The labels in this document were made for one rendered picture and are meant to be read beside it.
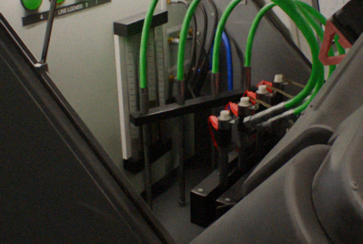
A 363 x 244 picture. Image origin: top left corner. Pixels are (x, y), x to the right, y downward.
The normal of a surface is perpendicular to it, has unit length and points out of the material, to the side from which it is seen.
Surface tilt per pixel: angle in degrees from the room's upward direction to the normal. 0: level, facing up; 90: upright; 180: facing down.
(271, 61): 90
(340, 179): 63
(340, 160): 56
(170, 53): 90
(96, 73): 90
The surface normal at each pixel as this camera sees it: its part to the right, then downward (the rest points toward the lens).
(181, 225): -0.02, -0.91
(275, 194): -0.87, -0.40
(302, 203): 0.48, -0.57
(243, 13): -0.58, 0.35
